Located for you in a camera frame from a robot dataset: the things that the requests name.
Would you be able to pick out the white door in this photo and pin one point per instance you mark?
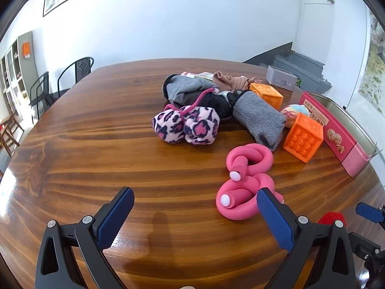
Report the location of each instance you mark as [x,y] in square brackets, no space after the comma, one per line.
[315,30]

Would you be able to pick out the colourful soft ball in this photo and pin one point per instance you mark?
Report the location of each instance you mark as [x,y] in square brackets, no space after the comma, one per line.
[296,111]

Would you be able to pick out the grey cardboard box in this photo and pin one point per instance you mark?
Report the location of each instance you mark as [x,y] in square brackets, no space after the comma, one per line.
[281,78]

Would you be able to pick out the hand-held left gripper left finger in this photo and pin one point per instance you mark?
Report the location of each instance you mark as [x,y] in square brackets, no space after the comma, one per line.
[115,213]

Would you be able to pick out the wooden chair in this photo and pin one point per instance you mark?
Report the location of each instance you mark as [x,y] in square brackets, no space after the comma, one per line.
[9,132]

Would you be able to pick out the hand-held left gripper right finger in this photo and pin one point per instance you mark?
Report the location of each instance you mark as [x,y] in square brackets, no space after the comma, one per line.
[275,216]

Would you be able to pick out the pink tin container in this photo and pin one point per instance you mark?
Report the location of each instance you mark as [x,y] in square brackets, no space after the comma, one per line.
[340,144]

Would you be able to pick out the orange sign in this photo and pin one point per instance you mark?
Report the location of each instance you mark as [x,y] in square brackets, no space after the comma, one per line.
[26,49]

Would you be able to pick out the red fuzzy ball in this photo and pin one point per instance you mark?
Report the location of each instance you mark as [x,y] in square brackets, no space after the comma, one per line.
[331,217]

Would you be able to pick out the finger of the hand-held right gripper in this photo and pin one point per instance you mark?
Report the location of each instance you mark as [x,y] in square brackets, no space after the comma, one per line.
[368,212]

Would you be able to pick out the tan stocking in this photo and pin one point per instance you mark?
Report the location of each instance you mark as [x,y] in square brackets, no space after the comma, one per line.
[231,81]

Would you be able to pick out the cream roll with red label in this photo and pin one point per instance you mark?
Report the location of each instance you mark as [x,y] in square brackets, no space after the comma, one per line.
[188,74]

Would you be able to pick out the pink foam bendy roller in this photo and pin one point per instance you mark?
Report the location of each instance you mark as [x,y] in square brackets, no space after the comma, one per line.
[246,183]

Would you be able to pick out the grey board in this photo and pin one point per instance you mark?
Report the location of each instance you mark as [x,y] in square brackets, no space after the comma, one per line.
[30,66]

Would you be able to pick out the grey staircase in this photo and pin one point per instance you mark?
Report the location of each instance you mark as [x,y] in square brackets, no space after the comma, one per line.
[300,63]

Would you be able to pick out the orange rubber cube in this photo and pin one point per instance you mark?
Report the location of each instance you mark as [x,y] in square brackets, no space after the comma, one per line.
[302,138]
[267,94]

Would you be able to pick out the dark grey knit sock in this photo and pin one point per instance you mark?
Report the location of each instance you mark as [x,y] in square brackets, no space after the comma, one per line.
[258,119]

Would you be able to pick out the green paper box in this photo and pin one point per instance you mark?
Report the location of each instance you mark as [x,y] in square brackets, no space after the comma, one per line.
[206,76]

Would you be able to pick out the white shelf cabinet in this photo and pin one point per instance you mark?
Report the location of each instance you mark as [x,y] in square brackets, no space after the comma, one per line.
[10,75]

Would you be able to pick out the black metal chair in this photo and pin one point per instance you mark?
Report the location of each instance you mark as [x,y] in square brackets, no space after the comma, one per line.
[81,66]
[42,90]

